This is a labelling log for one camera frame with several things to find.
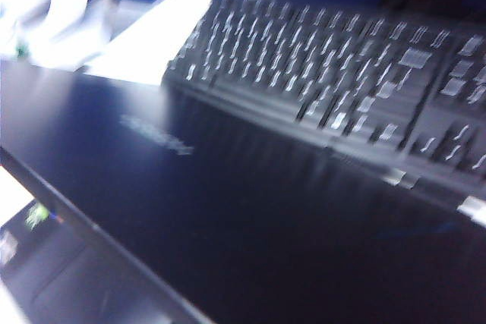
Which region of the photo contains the white raised desk platform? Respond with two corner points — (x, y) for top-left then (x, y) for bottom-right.
(81, 0), (216, 86)

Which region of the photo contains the black laptop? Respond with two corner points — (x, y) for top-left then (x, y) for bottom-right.
(0, 56), (486, 324)

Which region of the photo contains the water bottle with red label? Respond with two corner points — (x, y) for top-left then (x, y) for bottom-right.
(0, 0), (115, 69)

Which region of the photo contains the black desktop keyboard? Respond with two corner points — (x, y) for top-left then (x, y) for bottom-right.
(161, 0), (486, 226)

